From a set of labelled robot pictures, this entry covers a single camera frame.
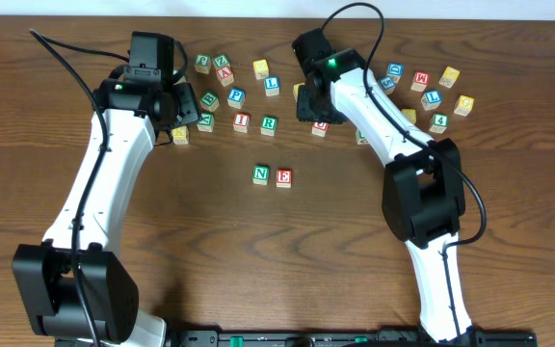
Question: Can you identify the green R block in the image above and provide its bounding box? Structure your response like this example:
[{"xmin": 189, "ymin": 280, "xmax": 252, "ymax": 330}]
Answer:
[{"xmin": 260, "ymin": 116, "xmax": 278, "ymax": 136}]

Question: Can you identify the red E block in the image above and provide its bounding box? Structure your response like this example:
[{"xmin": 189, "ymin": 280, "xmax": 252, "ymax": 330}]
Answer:
[{"xmin": 276, "ymin": 169, "xmax": 293, "ymax": 188}]

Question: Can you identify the green N block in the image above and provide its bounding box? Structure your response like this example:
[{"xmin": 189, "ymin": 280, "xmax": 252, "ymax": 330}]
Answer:
[{"xmin": 252, "ymin": 165, "xmax": 270, "ymax": 185}]

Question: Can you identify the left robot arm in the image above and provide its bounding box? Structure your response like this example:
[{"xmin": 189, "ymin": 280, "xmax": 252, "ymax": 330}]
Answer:
[{"xmin": 12, "ymin": 31, "xmax": 200, "ymax": 346}]

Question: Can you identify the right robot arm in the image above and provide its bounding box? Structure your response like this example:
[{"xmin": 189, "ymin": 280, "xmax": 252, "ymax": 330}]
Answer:
[{"xmin": 292, "ymin": 28, "xmax": 472, "ymax": 342}]

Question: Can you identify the yellow O block left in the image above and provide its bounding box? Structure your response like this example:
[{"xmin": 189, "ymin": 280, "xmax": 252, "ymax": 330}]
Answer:
[{"xmin": 293, "ymin": 83, "xmax": 304, "ymax": 101}]

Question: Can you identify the green B block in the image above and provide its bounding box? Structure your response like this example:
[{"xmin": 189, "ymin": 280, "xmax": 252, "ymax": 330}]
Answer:
[{"xmin": 199, "ymin": 92, "xmax": 220, "ymax": 113}]

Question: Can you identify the yellow K block left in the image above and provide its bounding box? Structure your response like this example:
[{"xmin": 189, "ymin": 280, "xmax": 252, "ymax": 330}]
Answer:
[{"xmin": 171, "ymin": 126, "xmax": 190, "ymax": 145}]

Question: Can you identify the yellow k block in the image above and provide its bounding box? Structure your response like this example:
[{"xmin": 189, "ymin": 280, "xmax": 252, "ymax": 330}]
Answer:
[
  {"xmin": 439, "ymin": 67, "xmax": 461, "ymax": 89},
  {"xmin": 171, "ymin": 126, "xmax": 190, "ymax": 145}
]

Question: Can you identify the red U block lower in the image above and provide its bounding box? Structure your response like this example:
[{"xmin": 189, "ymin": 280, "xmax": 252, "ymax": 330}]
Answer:
[{"xmin": 311, "ymin": 122, "xmax": 329, "ymax": 137}]

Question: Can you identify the blue L block centre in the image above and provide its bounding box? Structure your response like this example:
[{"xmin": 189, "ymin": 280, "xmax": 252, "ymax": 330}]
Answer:
[{"xmin": 264, "ymin": 76, "xmax": 280, "ymax": 96}]

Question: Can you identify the blue l block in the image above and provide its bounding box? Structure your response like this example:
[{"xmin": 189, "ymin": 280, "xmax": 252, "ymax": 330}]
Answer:
[
  {"xmin": 264, "ymin": 76, "xmax": 280, "ymax": 96},
  {"xmin": 421, "ymin": 90, "xmax": 442, "ymax": 111}
]

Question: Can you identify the blue P block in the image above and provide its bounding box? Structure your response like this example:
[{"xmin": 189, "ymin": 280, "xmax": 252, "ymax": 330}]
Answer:
[{"xmin": 227, "ymin": 88, "xmax": 246, "ymax": 109}]

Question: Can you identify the green J block upper left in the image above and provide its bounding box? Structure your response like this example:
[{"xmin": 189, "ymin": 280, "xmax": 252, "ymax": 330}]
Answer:
[{"xmin": 194, "ymin": 54, "xmax": 212, "ymax": 74}]

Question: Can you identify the green j block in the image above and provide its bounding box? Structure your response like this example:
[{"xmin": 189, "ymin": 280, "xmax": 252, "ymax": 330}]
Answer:
[
  {"xmin": 356, "ymin": 130, "xmax": 368, "ymax": 145},
  {"xmin": 194, "ymin": 54, "xmax": 212, "ymax": 74}
]

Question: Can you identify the red A block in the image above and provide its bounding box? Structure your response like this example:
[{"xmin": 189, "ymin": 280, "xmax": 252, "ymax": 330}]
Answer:
[{"xmin": 216, "ymin": 66, "xmax": 234, "ymax": 87}]

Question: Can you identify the red I block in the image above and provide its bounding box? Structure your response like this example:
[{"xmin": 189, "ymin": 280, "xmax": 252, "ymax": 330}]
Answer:
[{"xmin": 233, "ymin": 113, "xmax": 251, "ymax": 133}]

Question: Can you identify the green Z block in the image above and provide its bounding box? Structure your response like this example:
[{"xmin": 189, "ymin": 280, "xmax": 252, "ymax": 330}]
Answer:
[{"xmin": 212, "ymin": 54, "xmax": 231, "ymax": 70}]

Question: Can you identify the yellow S block top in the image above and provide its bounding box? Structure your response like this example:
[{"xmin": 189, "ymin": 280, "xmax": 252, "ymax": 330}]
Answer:
[{"xmin": 252, "ymin": 59, "xmax": 270, "ymax": 80}]

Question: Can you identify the yellow s block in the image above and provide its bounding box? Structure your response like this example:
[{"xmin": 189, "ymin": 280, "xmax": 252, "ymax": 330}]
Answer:
[
  {"xmin": 401, "ymin": 109, "xmax": 417, "ymax": 124},
  {"xmin": 252, "ymin": 59, "xmax": 270, "ymax": 80}
]

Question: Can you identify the green J block lower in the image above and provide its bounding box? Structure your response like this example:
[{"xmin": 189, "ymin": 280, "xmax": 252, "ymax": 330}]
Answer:
[{"xmin": 356, "ymin": 130, "xmax": 368, "ymax": 145}]

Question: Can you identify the blue 5 block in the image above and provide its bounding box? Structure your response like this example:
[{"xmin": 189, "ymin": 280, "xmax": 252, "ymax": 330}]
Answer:
[{"xmin": 379, "ymin": 76, "xmax": 396, "ymax": 95}]

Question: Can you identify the blue D block right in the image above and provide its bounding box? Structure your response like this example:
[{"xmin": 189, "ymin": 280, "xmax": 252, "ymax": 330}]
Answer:
[{"xmin": 386, "ymin": 62, "xmax": 404, "ymax": 84}]

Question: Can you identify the yellow S block right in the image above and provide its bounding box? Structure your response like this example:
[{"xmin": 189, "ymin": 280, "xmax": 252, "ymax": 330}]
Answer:
[{"xmin": 401, "ymin": 109, "xmax": 417, "ymax": 124}]

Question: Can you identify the red M block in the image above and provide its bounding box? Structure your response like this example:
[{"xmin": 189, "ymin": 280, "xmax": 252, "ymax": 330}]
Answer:
[{"xmin": 410, "ymin": 71, "xmax": 430, "ymax": 92}]

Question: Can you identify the blue L block right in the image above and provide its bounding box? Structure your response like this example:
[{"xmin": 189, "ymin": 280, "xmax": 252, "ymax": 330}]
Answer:
[{"xmin": 421, "ymin": 90, "xmax": 442, "ymax": 111}]

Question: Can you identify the green 4 block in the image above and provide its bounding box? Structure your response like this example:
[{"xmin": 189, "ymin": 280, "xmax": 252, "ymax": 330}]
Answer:
[{"xmin": 429, "ymin": 113, "xmax": 449, "ymax": 134}]

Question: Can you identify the yellow K block right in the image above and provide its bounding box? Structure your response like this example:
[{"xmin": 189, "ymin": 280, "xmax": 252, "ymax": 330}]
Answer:
[{"xmin": 439, "ymin": 67, "xmax": 461, "ymax": 89}]

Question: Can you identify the yellow G block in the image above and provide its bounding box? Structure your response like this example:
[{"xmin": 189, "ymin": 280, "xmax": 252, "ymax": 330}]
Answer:
[{"xmin": 454, "ymin": 95, "xmax": 474, "ymax": 117}]

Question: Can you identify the left black cable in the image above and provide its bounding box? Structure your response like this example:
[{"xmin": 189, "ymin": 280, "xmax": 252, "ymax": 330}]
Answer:
[{"xmin": 27, "ymin": 28, "xmax": 132, "ymax": 347}]

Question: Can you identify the black cable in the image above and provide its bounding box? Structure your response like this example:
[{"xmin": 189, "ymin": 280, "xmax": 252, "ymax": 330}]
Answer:
[
  {"xmin": 27, "ymin": 28, "xmax": 132, "ymax": 347},
  {"xmin": 319, "ymin": 1, "xmax": 489, "ymax": 344}
]

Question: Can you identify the right black cable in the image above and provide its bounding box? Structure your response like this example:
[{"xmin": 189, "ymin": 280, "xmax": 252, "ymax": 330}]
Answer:
[{"xmin": 319, "ymin": 1, "xmax": 489, "ymax": 344}]

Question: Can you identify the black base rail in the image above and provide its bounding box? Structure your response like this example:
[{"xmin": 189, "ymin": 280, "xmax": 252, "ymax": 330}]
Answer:
[{"xmin": 165, "ymin": 329, "xmax": 538, "ymax": 347}]

